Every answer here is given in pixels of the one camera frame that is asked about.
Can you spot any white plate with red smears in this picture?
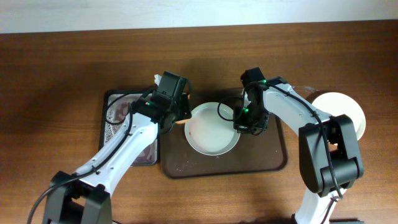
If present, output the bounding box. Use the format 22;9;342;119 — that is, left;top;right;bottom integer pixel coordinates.
184;102;240;156

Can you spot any white plate with red stains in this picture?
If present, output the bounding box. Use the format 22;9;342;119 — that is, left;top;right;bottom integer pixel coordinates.
312;92;366;140

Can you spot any orange green scrubbing sponge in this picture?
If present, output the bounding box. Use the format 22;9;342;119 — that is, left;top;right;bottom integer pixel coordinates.
175;93;192;124

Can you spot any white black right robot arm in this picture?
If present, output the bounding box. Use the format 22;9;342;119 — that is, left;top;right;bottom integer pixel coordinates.
233;67;364;223

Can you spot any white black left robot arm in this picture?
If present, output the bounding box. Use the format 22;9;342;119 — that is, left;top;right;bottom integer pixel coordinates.
41;88;191;223

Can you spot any black soapy water tray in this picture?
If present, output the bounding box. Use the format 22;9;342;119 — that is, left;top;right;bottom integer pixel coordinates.
98;89;160;167

